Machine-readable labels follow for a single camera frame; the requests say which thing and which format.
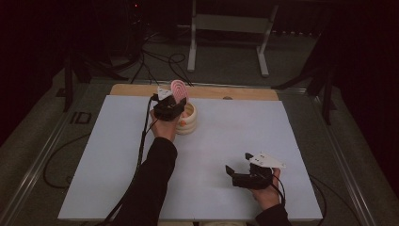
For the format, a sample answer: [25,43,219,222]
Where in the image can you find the white table board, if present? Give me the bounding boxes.
[56,94,325,221]

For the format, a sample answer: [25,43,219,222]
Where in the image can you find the cream ribbed cup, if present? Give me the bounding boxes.
[174,101,199,137]

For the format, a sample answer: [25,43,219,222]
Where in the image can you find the aluminium floor rail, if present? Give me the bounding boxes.
[276,88,377,226]
[0,83,95,226]

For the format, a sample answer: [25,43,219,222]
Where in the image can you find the wooden table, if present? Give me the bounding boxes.
[109,83,280,102]

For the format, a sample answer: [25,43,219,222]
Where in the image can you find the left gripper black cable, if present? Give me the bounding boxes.
[99,93,159,226]

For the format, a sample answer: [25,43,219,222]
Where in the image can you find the pink hairbrush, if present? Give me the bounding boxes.
[169,79,190,105]

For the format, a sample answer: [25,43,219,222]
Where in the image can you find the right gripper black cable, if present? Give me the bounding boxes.
[268,173,362,226]

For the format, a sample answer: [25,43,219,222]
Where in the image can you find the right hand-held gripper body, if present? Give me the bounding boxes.
[231,152,287,190]

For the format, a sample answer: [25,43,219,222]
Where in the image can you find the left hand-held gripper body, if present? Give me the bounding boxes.
[152,87,188,122]

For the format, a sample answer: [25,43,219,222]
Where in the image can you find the black cable loop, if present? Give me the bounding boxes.
[42,133,92,190]

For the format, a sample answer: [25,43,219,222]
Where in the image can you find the white metal stand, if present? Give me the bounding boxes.
[186,0,279,78]

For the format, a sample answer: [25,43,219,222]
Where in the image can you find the person's left hand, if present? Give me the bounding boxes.
[149,109,180,143]

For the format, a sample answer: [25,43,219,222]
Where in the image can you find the black floor cables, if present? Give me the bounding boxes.
[129,29,195,88]

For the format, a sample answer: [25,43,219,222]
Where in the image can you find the black tripod stand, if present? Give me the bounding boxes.
[56,51,130,113]
[270,31,339,127]

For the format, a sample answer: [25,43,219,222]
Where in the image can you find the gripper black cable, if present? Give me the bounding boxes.
[99,93,159,226]
[268,173,362,226]

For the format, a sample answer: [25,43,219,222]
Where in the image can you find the person's right hand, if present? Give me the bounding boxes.
[250,167,283,211]

